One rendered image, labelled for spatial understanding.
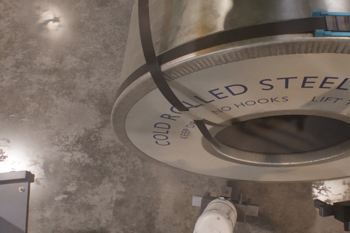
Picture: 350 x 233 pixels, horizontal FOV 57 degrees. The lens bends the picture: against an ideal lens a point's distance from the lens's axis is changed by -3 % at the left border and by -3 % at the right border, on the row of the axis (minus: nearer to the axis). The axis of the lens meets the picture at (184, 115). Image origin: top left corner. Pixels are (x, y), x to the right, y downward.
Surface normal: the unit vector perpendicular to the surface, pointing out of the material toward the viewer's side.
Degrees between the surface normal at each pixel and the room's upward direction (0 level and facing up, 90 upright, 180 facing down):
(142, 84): 89
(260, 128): 9
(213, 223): 22
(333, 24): 2
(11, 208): 0
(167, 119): 90
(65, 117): 0
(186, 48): 33
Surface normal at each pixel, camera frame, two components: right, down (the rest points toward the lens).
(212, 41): -0.48, -0.39
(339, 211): -0.99, 0.09
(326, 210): 0.11, -0.03
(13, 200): -0.05, -0.41
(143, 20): -0.53, -0.11
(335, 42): -0.07, 0.90
